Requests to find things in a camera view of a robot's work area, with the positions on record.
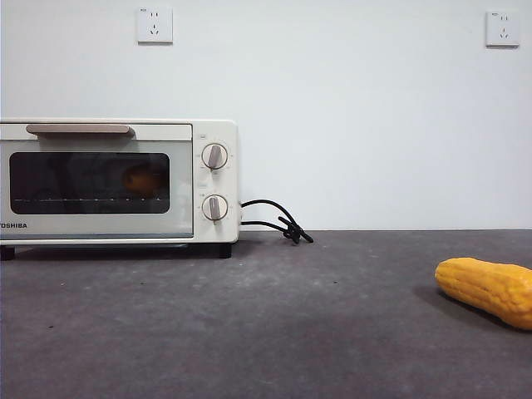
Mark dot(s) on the brown potato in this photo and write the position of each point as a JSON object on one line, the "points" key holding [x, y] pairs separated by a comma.
{"points": [[141, 181]]}

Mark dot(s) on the white toaster oven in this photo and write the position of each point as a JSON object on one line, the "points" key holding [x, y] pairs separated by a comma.
{"points": [[232, 187]]}

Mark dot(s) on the beige oven knob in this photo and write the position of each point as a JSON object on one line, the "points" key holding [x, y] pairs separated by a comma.
{"points": [[214, 207], [214, 156]]}

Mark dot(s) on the yellow corn cob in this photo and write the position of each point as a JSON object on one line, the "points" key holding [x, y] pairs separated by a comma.
{"points": [[486, 289]]}

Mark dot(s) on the white wall socket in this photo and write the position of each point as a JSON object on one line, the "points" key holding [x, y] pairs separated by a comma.
{"points": [[155, 25], [503, 29]]}

